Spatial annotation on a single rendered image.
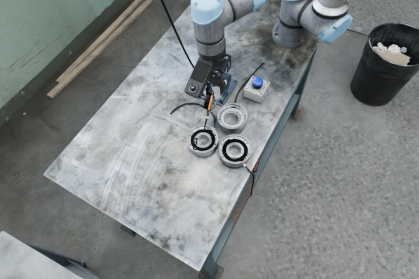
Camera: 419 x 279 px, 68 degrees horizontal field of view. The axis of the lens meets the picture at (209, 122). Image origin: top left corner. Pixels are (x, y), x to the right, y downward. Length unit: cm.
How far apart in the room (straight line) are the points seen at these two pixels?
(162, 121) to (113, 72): 138
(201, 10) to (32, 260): 94
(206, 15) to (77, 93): 180
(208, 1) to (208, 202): 57
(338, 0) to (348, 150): 114
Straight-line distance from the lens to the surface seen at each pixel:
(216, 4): 72
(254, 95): 111
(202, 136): 104
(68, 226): 198
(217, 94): 94
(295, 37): 129
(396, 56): 209
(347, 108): 221
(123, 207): 101
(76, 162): 113
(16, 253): 126
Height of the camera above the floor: 172
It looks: 58 degrees down
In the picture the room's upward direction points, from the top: 7 degrees counter-clockwise
